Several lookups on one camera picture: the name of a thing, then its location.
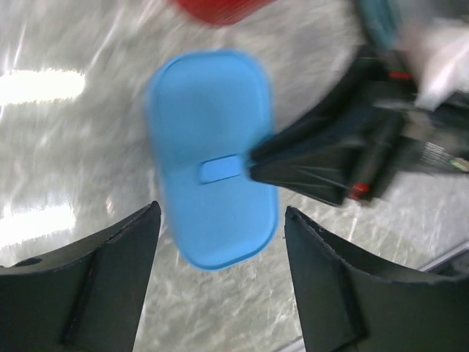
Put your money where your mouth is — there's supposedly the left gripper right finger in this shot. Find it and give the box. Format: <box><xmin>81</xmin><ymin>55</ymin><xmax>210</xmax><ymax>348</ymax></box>
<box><xmin>284</xmin><ymin>207</ymin><xmax>468</xmax><ymax>351</ymax></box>

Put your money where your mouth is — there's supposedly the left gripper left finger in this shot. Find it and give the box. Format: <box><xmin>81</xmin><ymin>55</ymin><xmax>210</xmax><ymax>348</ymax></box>
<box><xmin>1</xmin><ymin>202</ymin><xmax>161</xmax><ymax>351</ymax></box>

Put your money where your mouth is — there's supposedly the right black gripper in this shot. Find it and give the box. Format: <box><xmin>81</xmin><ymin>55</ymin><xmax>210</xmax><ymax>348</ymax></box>
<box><xmin>249</xmin><ymin>47</ymin><xmax>416</xmax><ymax>206</ymax></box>

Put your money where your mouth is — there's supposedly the blue lunch box lid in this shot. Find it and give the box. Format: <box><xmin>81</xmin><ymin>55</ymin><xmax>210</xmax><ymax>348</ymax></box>
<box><xmin>145</xmin><ymin>50</ymin><xmax>279</xmax><ymax>271</ymax></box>

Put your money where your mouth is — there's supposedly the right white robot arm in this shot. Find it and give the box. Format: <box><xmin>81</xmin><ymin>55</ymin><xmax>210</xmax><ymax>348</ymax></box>
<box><xmin>249</xmin><ymin>21</ymin><xmax>468</xmax><ymax>206</ymax></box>

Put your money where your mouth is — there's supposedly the dark teal square plate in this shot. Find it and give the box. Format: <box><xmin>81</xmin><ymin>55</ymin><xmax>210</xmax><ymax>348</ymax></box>
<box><xmin>355</xmin><ymin>0</ymin><xmax>400</xmax><ymax>50</ymax></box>

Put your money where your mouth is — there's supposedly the red ribbed cup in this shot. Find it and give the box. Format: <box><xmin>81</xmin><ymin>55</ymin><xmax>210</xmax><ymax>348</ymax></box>
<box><xmin>173</xmin><ymin>0</ymin><xmax>273</xmax><ymax>26</ymax></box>

